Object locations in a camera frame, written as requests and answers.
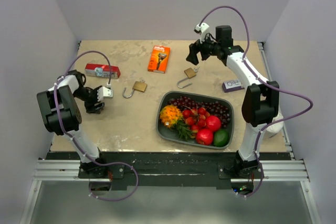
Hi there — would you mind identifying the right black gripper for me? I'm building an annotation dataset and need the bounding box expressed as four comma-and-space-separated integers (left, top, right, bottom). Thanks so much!
186, 31, 221, 66

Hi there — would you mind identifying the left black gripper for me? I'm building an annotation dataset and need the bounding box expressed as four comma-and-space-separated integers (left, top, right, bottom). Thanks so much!
73, 86, 105, 114

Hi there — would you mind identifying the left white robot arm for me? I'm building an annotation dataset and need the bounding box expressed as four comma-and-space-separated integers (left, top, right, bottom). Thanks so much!
37, 70, 109, 178

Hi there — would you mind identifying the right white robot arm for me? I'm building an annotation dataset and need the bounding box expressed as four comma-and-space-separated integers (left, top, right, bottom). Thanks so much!
186, 23, 279, 178

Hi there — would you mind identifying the brass padlock with key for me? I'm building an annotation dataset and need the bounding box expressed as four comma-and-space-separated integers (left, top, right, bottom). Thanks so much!
176, 67, 199, 89

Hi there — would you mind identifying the red toothpaste box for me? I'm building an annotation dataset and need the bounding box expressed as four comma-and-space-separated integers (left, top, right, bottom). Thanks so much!
85, 63, 121, 79

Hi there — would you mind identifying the orange razor box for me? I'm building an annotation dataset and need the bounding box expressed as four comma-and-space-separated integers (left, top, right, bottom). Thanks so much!
147, 46, 171, 73

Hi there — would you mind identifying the large brass padlock centre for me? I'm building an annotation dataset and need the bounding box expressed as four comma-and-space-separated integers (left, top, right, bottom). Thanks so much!
122, 80, 148, 99

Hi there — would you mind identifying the purple toothpaste box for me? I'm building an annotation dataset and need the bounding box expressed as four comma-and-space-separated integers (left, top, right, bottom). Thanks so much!
222, 79, 244, 93

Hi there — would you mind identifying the dark red grapes bunch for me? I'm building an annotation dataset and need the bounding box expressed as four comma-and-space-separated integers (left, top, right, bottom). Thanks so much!
166, 95, 232, 129

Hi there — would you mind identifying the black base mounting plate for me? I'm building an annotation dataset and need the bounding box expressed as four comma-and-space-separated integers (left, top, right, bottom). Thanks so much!
78, 152, 262, 190

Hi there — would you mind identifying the grey fruit tray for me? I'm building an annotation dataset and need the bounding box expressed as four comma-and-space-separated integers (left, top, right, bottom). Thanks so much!
156, 91, 234, 150

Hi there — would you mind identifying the orange horned melon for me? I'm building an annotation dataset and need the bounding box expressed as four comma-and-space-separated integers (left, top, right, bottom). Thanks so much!
159, 105, 183, 130

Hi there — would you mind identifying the upper red pomegranate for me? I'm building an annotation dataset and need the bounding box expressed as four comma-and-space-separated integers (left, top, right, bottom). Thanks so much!
205, 115, 222, 132

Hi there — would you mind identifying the red pomegranate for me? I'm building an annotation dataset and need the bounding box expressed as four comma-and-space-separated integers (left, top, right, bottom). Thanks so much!
205, 115, 222, 132
195, 129, 214, 145

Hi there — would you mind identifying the green pineapple leaf top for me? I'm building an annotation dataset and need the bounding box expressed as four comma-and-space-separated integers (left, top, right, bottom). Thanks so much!
175, 121, 195, 141

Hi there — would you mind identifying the lower red pomegranate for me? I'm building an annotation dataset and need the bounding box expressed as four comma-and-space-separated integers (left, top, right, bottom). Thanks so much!
195, 129, 214, 145

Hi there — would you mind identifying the green avocado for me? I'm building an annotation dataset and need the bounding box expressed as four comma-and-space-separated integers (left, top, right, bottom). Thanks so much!
213, 129, 230, 147

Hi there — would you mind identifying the white paper towel roll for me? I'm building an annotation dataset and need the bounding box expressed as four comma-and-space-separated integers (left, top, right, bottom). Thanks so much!
264, 112, 284, 139

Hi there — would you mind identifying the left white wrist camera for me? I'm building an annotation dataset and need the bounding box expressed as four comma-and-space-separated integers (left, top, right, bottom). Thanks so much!
97, 83, 113, 102

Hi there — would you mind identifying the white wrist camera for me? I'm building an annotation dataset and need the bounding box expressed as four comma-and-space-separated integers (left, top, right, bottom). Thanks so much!
194, 23, 210, 44
97, 83, 113, 102

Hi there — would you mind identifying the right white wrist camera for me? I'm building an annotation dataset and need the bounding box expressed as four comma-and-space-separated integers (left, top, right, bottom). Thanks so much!
194, 23, 210, 44

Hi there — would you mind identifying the aluminium frame rail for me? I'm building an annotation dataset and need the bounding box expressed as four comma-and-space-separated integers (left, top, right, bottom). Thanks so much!
33, 160, 309, 182

